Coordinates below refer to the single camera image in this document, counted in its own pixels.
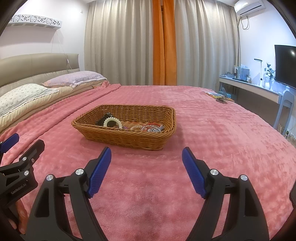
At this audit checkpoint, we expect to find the cream spiral hair tie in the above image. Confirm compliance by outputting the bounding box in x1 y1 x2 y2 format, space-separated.
103 117 123 130

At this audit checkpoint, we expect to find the red string bracelet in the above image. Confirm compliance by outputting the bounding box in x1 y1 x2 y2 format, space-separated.
140 122 163 132

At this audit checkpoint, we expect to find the clear crystal bead bracelet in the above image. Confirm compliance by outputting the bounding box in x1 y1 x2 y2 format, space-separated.
143 124 165 134

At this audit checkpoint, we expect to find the beige folded quilt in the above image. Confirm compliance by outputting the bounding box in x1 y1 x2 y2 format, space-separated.
1 80 109 132

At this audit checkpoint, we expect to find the white floral pillow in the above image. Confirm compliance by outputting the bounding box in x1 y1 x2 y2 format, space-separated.
1 83 59 117

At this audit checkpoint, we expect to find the beige padded headboard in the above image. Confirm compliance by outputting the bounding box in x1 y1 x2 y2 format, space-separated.
0 53 80 95

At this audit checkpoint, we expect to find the pink bed blanket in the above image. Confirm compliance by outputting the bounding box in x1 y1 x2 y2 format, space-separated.
1 83 295 240

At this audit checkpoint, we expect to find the lilac pillow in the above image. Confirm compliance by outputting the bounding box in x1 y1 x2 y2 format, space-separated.
42 71 106 88

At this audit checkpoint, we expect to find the brown wicker basket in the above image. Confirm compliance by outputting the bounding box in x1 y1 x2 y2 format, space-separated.
72 104 176 151

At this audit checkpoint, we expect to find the colourful packet on bed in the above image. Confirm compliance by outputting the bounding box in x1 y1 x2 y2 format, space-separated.
205 91 234 103

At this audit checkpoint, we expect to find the light blue chair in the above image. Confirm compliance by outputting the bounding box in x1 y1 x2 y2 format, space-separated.
273 89 296 136

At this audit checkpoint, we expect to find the beige curtain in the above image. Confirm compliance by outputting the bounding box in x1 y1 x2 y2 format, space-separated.
84 1 240 90

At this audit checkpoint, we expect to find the white flower vase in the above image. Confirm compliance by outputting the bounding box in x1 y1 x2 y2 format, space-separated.
263 63 275 90

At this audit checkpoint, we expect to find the white desk lamp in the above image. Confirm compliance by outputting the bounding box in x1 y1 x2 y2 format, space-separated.
254 58 263 87

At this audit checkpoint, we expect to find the orange curtain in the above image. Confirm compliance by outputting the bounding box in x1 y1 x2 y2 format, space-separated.
152 1 177 86

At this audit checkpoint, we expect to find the black television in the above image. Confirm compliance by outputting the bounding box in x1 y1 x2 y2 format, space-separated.
274 45 296 88

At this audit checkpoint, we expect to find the white air conditioner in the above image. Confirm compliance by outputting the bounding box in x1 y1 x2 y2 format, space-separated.
234 0 266 17

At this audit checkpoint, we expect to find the white perforated wall shelf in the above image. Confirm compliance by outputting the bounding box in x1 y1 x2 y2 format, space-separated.
7 15 62 29

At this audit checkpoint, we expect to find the white wall desk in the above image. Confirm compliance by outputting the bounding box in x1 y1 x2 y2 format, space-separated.
219 76 281 104

